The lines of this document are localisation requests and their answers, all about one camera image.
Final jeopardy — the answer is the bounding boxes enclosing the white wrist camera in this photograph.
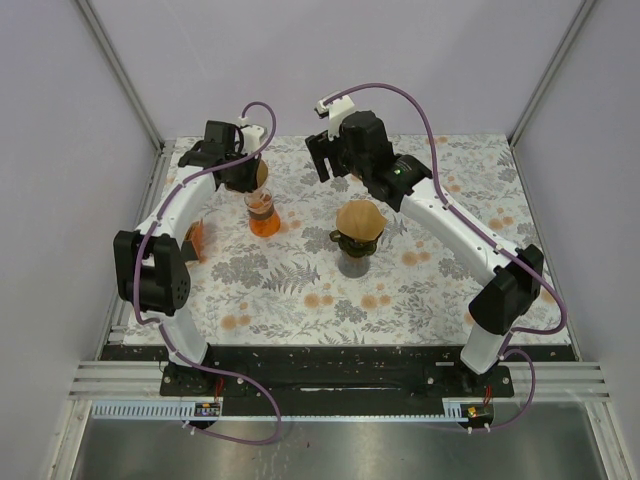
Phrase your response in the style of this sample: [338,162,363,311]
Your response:
[237,117,270,156]
[314,95,355,141]

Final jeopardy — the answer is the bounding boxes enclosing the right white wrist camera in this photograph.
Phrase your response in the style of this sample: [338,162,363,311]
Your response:
[314,95,355,141]

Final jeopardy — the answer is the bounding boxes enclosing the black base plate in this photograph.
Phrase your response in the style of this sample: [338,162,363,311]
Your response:
[158,344,516,401]

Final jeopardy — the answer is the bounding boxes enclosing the coffee filter pack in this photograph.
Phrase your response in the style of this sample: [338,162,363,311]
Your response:
[181,219,205,263]

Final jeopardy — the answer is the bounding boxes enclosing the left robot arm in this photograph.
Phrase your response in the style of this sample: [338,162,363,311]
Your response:
[113,118,268,395]

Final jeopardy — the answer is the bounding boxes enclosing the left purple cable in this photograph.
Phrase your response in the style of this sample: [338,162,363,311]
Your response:
[131,101,284,446]

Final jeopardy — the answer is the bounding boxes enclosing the green glass dripper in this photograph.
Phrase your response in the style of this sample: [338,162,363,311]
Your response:
[329,230,379,258]

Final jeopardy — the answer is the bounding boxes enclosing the orange liquid glass carafe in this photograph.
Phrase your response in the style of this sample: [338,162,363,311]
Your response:
[244,188,281,238]

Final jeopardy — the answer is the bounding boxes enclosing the floral table mat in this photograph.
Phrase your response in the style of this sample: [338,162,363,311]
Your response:
[122,132,572,347]

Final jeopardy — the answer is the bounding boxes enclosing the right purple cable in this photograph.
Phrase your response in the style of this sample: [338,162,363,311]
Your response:
[319,81,569,434]

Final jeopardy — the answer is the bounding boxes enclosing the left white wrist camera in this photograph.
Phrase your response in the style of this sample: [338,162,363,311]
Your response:
[237,117,270,156]

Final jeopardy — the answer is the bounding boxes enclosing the white slotted cable duct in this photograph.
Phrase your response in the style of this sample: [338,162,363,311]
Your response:
[90,400,469,424]

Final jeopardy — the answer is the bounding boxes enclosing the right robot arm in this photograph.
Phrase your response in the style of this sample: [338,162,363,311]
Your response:
[306,107,544,396]

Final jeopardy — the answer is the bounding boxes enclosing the brown paper coffee filter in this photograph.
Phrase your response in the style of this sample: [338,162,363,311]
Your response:
[336,200,387,242]

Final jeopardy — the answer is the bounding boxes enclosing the purple cable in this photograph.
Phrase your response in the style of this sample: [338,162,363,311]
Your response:
[319,81,569,434]
[131,101,284,446]

